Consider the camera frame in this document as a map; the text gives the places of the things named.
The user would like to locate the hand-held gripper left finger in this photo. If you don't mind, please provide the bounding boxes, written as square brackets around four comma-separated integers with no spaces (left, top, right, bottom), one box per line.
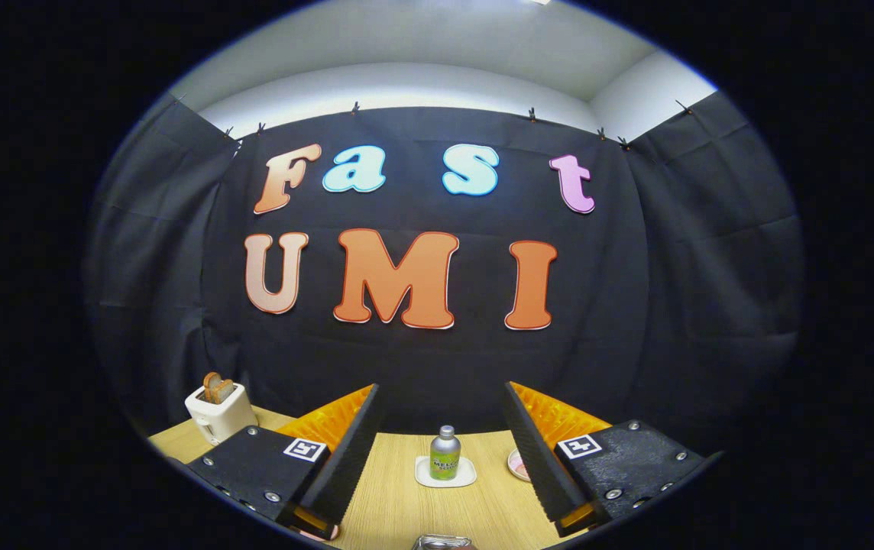
[187,383,381,540]

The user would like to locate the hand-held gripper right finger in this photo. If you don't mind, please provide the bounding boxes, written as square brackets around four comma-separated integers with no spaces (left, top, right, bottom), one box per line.
[503,380,722,538]

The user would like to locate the white square coaster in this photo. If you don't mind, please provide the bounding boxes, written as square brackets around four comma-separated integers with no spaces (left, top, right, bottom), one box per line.
[415,455,477,489]

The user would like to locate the green soda bottle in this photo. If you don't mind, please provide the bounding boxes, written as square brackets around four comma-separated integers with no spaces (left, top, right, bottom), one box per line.
[429,425,462,481]

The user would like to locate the white toaster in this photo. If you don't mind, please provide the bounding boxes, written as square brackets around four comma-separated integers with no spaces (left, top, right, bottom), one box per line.
[184,382,260,446]

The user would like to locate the toasted bread slice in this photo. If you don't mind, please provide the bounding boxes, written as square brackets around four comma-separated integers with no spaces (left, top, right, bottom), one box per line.
[202,371,235,405]

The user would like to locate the row of small black clips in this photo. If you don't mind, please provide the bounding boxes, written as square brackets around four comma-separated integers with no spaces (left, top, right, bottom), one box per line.
[173,92,694,150]

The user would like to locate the metal wire basket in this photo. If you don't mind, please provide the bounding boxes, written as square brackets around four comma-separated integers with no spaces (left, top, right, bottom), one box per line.
[413,534,477,550]

